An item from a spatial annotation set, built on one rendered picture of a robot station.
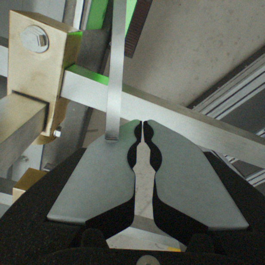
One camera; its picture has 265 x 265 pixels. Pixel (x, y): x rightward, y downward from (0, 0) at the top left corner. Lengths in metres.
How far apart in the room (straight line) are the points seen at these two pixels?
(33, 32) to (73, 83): 0.05
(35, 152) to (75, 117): 0.24
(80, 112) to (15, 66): 0.20
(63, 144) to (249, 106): 0.85
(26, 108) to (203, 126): 0.18
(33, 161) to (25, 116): 0.45
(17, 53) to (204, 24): 0.96
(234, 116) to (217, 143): 0.78
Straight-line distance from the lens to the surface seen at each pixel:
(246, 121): 1.07
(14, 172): 0.69
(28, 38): 0.19
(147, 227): 0.41
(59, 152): 0.46
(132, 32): 0.34
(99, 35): 0.34
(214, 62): 1.12
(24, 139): 0.19
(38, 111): 0.20
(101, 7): 0.30
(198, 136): 0.23
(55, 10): 0.45
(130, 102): 0.20
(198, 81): 1.12
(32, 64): 0.21
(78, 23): 0.35
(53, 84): 0.20
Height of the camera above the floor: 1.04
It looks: 60 degrees down
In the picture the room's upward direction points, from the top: 176 degrees counter-clockwise
